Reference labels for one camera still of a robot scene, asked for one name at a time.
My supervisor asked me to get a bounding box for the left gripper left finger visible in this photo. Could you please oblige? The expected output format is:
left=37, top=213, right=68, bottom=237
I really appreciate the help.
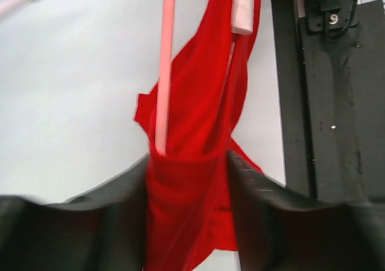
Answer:
left=1, top=157, right=148, bottom=271

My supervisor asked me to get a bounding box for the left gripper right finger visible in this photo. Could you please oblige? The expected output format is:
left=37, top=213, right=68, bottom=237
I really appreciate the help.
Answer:
left=227, top=151, right=384, bottom=270

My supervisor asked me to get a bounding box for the red t shirt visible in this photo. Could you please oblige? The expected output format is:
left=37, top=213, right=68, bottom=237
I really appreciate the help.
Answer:
left=135, top=0, right=256, bottom=270

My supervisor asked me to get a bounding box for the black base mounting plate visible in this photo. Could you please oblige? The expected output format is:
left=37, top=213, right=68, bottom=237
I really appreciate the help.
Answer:
left=271, top=0, right=384, bottom=204

